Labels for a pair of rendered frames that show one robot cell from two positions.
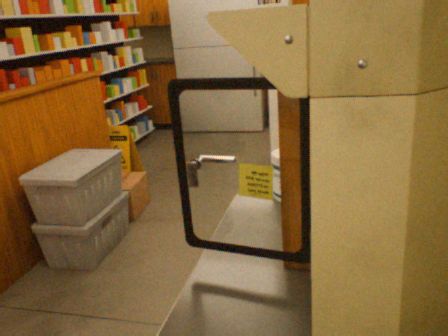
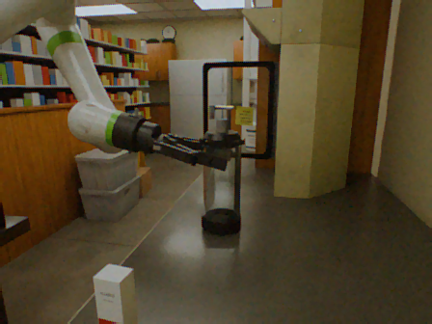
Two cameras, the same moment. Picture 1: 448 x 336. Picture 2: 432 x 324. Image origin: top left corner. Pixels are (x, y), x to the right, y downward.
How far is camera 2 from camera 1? 53 cm
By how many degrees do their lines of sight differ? 7
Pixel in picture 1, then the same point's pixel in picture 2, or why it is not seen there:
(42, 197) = (88, 170)
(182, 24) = (176, 79)
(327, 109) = (287, 48)
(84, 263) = (111, 216)
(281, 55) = (270, 26)
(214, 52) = (197, 98)
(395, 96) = (312, 43)
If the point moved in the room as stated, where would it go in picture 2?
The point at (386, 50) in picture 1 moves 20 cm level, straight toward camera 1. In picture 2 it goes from (310, 25) to (310, 9)
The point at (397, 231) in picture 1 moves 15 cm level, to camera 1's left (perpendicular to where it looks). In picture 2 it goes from (312, 101) to (262, 101)
